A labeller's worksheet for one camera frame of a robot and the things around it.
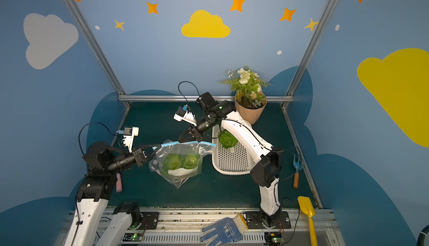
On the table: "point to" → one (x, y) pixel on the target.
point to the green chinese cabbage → (227, 139)
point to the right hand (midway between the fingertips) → (185, 138)
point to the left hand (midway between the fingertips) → (162, 147)
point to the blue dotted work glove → (228, 229)
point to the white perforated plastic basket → (234, 160)
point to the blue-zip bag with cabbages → (176, 161)
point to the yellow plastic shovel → (306, 206)
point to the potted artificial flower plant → (250, 99)
